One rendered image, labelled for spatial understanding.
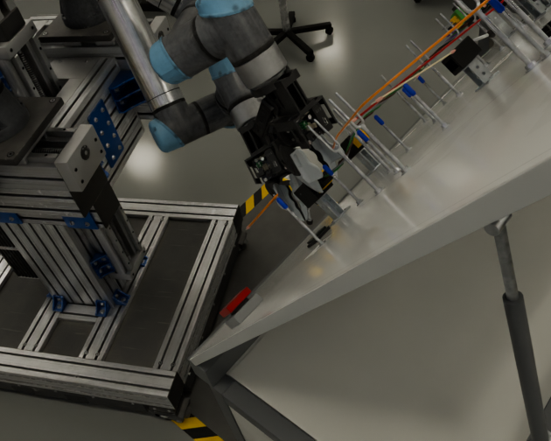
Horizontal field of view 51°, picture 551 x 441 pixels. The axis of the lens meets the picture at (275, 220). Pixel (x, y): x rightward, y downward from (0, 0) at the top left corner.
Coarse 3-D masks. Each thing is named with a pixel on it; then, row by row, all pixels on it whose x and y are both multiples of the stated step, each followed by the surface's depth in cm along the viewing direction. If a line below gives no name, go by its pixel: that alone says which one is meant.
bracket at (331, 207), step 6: (324, 198) 106; (330, 198) 105; (318, 204) 105; (324, 204) 104; (330, 204) 106; (336, 204) 105; (324, 210) 105; (330, 210) 104; (336, 210) 106; (342, 210) 105; (330, 216) 105; (336, 216) 104
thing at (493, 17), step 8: (464, 0) 135; (472, 0) 135; (480, 0) 135; (456, 8) 139; (472, 8) 135; (488, 8) 135; (488, 16) 137; (496, 16) 137; (496, 24) 137; (504, 24) 137; (504, 32) 137; (512, 32) 136
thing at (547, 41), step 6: (504, 0) 66; (510, 0) 66; (510, 6) 66; (516, 6) 66; (516, 12) 66; (522, 12) 66; (522, 18) 66; (528, 18) 66; (528, 24) 66; (534, 24) 66; (534, 30) 66; (540, 30) 66; (540, 36) 66; (546, 36) 66; (546, 42) 66
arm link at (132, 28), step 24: (96, 0) 119; (120, 0) 115; (120, 24) 116; (144, 24) 118; (144, 48) 117; (144, 72) 118; (144, 96) 121; (168, 96) 119; (168, 120) 120; (192, 120) 121; (168, 144) 120
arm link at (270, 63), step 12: (276, 48) 88; (252, 60) 86; (264, 60) 87; (276, 60) 88; (240, 72) 88; (252, 72) 87; (264, 72) 87; (276, 72) 88; (252, 84) 89; (264, 84) 89
